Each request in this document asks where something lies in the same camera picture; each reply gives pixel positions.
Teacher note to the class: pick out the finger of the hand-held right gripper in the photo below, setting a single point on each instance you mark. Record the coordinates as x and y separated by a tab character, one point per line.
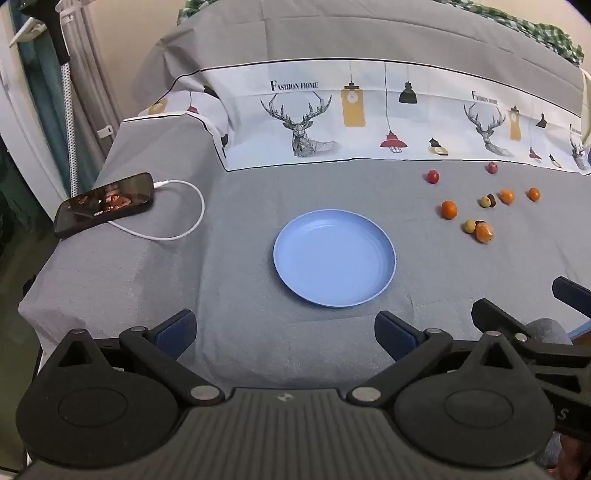
496	316
572	295

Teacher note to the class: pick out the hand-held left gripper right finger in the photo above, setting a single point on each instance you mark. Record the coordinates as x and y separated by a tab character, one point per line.
392	330

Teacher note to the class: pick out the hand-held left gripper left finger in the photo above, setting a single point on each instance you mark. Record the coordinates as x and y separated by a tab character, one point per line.
178	330

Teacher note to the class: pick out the blue round plate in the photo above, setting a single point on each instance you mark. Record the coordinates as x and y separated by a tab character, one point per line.
332	258

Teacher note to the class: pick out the small orange tangerine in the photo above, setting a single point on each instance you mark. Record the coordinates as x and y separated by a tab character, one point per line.
449	210
533	194
507	196

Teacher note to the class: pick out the grey clothing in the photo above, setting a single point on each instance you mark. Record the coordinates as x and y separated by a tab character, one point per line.
549	330

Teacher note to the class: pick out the plastic wrapped orange tangerine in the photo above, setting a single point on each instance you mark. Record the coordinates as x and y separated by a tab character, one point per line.
484	233

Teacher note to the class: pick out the tan longan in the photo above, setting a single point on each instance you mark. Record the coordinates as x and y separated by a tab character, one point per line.
485	201
469	226

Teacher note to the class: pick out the black smartphone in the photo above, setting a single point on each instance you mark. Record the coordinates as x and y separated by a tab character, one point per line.
106	203

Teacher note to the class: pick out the red cherry tomato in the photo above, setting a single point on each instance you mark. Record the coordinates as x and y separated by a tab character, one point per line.
492	167
432	176

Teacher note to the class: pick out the white metal rack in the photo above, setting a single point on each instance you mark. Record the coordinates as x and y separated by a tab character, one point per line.
69	106

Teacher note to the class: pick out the green checkered cloth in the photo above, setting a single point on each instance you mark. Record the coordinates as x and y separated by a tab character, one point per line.
554	37

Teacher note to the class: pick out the grey quilt with deer print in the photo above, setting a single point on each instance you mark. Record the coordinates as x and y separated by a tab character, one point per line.
369	37

